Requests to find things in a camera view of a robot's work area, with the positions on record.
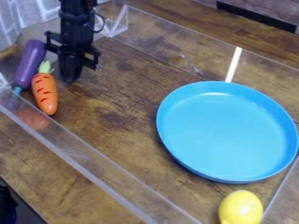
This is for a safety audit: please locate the clear acrylic corner bracket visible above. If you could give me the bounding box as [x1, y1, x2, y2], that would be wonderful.
[93, 5, 128, 40]

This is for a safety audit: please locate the blue plastic plate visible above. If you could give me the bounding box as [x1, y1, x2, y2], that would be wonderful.
[156, 81, 299, 184]

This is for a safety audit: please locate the yellow toy lemon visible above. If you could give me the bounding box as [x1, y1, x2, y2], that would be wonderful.
[219, 190, 264, 224]

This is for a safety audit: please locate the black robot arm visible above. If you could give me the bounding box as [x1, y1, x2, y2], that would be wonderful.
[44, 0, 100, 83]

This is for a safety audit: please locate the purple toy eggplant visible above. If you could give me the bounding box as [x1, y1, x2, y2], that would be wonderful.
[13, 39, 46, 94]

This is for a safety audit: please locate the orange toy carrot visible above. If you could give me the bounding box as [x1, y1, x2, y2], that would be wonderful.
[32, 60, 58, 116]

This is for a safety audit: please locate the clear acrylic enclosure wall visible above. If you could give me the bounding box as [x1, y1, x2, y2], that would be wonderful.
[0, 0, 299, 224]

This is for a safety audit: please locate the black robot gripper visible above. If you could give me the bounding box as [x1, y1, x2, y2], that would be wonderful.
[44, 10, 100, 83]

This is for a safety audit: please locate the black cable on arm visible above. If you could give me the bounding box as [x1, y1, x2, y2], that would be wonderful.
[85, 8, 106, 33]

